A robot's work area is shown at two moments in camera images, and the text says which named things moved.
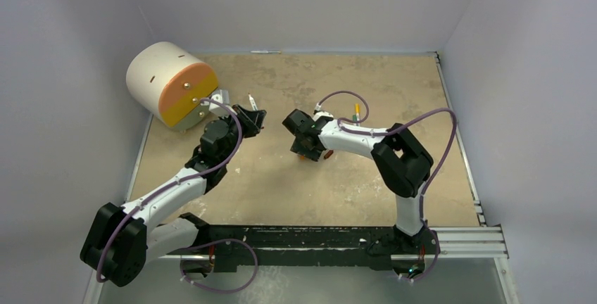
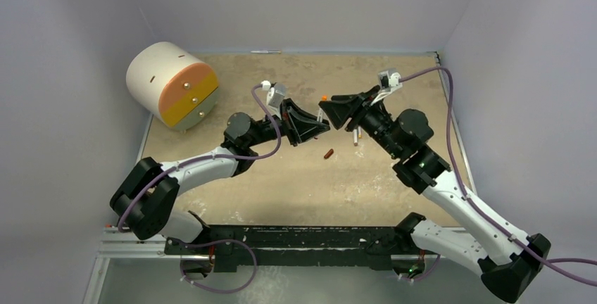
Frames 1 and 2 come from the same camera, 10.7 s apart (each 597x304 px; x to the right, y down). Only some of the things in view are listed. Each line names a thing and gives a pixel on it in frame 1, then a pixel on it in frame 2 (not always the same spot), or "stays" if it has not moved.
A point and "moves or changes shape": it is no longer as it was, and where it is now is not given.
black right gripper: x=298 y=128 to x=356 y=111
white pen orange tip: x=266 y=52 stays
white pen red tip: x=252 y=100 moves or changes shape
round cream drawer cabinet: x=172 y=83 stays
